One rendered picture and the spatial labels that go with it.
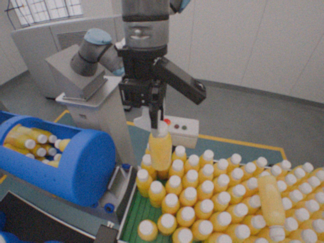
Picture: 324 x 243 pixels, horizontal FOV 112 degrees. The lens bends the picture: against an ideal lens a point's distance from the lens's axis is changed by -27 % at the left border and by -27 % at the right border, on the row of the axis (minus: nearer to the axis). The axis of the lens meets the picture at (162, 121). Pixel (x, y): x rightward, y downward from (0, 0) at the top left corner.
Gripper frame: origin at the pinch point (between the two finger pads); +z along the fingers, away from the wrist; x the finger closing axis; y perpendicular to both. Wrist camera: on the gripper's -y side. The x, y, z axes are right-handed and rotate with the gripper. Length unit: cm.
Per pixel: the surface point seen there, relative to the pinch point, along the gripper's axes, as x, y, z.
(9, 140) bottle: 10, 68, 14
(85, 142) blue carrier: 4.6, 22.8, 7.0
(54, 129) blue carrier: -7, 58, 22
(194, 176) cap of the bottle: 1.0, -12.5, 22.0
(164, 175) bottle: -3.6, -1.0, 35.3
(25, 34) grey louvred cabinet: -148, 257, -7
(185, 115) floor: -157, -6, 131
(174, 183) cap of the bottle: 4.7, -6.1, 22.0
